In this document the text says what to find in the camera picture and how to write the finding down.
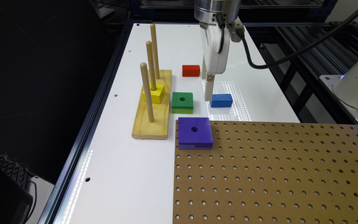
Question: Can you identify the black aluminium frame rack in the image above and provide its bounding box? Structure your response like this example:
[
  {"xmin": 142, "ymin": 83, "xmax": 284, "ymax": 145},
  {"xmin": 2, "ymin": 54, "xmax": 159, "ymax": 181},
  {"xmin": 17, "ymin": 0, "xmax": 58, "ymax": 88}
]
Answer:
[{"xmin": 239, "ymin": 1, "xmax": 358, "ymax": 124}]

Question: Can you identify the red rectangular block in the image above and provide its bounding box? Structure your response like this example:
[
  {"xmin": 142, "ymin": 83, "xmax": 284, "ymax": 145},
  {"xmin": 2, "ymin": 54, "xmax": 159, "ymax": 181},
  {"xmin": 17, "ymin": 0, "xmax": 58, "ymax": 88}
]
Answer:
[{"xmin": 182, "ymin": 65, "xmax": 200, "ymax": 77}]

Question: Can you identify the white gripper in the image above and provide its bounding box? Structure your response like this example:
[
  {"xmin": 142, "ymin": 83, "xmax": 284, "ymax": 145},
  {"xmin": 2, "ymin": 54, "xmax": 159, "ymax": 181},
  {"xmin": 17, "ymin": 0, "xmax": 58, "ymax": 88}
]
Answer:
[{"xmin": 200, "ymin": 21, "xmax": 245, "ymax": 101}]

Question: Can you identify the middle wooden peg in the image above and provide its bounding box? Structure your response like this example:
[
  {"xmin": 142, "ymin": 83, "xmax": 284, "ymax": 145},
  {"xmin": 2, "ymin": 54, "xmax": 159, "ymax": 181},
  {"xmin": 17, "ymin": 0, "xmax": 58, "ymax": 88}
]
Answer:
[{"xmin": 146, "ymin": 40, "xmax": 157, "ymax": 91}]

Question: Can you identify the blue rectangular block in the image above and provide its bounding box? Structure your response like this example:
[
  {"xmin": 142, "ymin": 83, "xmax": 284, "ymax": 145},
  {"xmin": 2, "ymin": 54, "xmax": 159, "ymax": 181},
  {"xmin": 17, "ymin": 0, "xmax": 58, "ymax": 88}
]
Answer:
[{"xmin": 210, "ymin": 94, "xmax": 233, "ymax": 108}]

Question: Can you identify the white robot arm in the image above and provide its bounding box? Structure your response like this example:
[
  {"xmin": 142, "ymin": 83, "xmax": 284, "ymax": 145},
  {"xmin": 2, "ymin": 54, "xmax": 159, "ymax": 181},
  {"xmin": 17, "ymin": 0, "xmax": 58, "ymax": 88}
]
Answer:
[{"xmin": 194, "ymin": 0, "xmax": 245, "ymax": 101}]

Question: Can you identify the wooden peg base board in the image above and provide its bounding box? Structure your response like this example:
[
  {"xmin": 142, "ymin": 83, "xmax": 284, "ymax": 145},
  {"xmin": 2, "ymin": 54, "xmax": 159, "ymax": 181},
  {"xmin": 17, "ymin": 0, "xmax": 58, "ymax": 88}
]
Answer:
[{"xmin": 132, "ymin": 70, "xmax": 172, "ymax": 140}]

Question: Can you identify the wooden peg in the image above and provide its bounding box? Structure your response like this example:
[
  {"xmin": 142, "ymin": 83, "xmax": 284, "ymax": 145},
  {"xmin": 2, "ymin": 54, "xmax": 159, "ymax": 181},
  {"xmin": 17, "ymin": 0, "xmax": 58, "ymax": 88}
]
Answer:
[
  {"xmin": 146, "ymin": 40, "xmax": 157, "ymax": 91},
  {"xmin": 150, "ymin": 24, "xmax": 160, "ymax": 80},
  {"xmin": 140, "ymin": 62, "xmax": 154, "ymax": 123}
]

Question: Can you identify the rear wooden peg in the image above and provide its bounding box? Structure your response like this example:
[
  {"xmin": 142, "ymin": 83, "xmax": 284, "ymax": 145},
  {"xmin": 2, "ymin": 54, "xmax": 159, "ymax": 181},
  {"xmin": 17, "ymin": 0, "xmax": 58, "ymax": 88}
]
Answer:
[{"xmin": 150, "ymin": 24, "xmax": 160, "ymax": 80}]

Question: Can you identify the brown perforated pegboard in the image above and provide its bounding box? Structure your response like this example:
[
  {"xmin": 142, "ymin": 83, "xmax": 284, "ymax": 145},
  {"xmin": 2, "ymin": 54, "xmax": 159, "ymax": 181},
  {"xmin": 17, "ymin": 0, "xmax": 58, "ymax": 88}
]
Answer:
[{"xmin": 173, "ymin": 121, "xmax": 358, "ymax": 223}]

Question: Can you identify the purple square block with hole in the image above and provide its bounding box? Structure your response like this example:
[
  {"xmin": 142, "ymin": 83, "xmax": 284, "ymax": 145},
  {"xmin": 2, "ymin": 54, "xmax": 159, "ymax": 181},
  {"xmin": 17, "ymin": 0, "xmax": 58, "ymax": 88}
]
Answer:
[{"xmin": 178, "ymin": 117, "xmax": 213, "ymax": 150}]

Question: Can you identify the yellow block on peg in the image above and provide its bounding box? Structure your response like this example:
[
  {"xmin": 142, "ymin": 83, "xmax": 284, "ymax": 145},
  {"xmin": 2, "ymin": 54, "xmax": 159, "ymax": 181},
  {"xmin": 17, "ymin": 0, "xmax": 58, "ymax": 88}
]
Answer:
[{"xmin": 150, "ymin": 84, "xmax": 165, "ymax": 104}]

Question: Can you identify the black keyboard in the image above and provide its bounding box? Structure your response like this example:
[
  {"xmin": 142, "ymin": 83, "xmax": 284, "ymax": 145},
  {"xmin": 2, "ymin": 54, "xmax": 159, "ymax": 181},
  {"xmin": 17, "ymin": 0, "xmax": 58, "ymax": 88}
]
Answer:
[{"xmin": 0, "ymin": 156, "xmax": 29, "ymax": 190}]

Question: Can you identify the black monitor corner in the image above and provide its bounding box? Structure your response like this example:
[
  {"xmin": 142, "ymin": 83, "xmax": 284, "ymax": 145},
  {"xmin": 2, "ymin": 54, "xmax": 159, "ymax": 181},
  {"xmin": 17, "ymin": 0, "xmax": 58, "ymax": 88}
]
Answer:
[{"xmin": 0, "ymin": 170, "xmax": 33, "ymax": 224}]

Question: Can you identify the front wooden peg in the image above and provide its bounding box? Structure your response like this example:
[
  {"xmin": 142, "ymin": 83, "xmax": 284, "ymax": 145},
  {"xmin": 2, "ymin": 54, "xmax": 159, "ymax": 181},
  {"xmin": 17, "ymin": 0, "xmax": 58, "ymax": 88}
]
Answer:
[{"xmin": 140, "ymin": 62, "xmax": 154, "ymax": 123}]

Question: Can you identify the green square block with hole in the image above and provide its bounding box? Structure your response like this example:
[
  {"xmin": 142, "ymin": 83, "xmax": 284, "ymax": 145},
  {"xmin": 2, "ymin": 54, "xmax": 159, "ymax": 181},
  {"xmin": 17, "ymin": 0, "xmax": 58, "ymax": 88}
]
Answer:
[{"xmin": 172, "ymin": 92, "xmax": 193, "ymax": 114}]

